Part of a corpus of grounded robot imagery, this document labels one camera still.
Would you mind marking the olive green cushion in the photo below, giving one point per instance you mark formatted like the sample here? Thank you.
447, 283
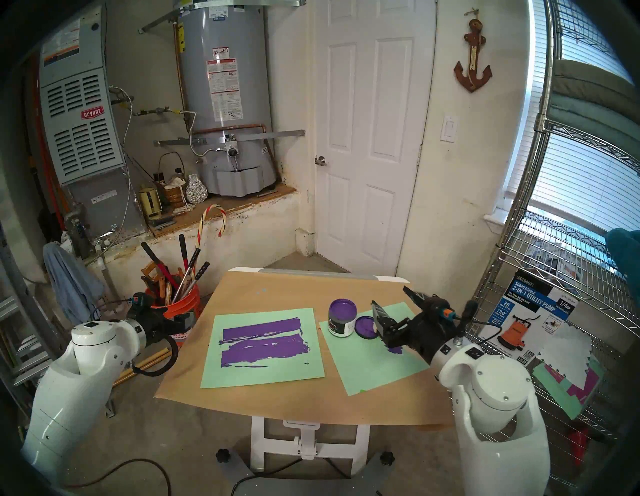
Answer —
595, 82

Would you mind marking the wooden dowel sticks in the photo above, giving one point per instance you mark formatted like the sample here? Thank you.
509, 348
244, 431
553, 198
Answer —
150, 362

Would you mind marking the white window blinds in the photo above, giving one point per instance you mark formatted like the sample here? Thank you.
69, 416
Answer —
585, 190

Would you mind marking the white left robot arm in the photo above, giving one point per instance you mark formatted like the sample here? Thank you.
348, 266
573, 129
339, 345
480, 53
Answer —
80, 395

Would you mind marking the magenta paper sheet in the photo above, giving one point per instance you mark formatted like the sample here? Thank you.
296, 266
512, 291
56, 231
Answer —
585, 390

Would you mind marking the rusty anchor wall decoration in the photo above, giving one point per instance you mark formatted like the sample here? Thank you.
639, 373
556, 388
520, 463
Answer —
473, 55

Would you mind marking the utility pump box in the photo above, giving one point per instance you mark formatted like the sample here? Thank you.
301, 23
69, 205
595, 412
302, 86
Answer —
540, 300

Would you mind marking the white panel door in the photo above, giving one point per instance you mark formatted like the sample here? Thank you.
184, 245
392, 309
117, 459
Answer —
372, 210

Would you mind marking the white scalloped paper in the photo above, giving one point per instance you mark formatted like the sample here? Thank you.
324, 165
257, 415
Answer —
567, 352

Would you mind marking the grey metal ladder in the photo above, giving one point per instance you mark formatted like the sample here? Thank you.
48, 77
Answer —
15, 320

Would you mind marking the brown kraft paper cover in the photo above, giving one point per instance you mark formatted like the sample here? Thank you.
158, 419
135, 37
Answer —
280, 405

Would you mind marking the grey water heater tank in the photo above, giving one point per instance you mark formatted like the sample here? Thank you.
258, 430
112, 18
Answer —
200, 100

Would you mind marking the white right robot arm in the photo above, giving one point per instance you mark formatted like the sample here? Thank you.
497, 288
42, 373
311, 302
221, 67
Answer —
500, 425

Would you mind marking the white window sill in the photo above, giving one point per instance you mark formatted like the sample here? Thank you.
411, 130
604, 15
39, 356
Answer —
495, 222

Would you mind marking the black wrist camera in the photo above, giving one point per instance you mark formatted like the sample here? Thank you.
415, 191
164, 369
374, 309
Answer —
440, 307
141, 300

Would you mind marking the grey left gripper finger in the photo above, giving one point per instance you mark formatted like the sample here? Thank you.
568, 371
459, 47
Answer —
184, 321

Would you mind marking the foil-wrapped bundle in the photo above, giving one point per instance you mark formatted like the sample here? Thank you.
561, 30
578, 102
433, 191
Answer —
196, 190

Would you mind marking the teal green cushion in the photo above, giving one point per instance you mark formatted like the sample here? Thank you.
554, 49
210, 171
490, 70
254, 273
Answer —
585, 125

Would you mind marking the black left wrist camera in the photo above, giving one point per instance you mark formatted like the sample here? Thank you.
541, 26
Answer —
141, 300

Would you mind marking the black-grip metal tool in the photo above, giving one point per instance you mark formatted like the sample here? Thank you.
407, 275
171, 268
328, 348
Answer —
194, 257
202, 270

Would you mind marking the wooden ledge board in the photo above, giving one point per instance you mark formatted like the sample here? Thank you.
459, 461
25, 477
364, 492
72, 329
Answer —
225, 205

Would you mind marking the yellow jug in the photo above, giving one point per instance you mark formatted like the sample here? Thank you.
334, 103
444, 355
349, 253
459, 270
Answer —
150, 202

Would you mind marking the green paper stack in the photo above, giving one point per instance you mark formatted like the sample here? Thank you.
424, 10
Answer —
555, 390

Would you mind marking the red plastic object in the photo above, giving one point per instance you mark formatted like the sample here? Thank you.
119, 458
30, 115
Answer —
580, 442

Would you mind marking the purple jar lid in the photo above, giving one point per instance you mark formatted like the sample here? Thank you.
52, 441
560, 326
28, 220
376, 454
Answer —
364, 328

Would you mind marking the grey Bryant furnace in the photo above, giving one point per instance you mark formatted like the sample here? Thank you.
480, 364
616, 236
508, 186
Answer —
80, 150

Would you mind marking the striped candy cane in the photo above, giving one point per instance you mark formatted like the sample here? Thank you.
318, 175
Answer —
201, 225

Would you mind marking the orange plastic bucket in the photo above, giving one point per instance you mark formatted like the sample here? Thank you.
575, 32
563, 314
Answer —
187, 305

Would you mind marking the grey-padded right gripper finger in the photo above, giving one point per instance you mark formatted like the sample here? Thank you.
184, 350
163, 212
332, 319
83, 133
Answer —
385, 322
417, 297

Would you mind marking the blue hanging cloth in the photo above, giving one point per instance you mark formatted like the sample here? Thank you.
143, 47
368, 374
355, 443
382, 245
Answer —
70, 285

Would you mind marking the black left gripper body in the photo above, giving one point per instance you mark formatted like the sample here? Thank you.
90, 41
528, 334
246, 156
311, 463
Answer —
160, 325

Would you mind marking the light green paper sheet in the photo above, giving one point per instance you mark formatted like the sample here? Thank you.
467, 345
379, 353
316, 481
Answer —
370, 370
260, 377

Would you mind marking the teal fabric object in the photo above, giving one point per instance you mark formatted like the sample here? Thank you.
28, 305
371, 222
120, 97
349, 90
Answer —
622, 252

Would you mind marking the purple paint jar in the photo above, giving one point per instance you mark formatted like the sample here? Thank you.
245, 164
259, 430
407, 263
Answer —
342, 322

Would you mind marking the white PVC pipe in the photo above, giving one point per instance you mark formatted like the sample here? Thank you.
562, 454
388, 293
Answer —
101, 265

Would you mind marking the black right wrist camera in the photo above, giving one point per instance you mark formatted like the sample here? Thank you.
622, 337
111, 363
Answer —
440, 307

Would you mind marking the white light switch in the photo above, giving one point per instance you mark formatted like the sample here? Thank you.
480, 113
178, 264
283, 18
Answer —
449, 129

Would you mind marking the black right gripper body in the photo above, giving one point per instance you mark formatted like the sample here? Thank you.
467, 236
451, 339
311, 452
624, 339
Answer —
420, 335

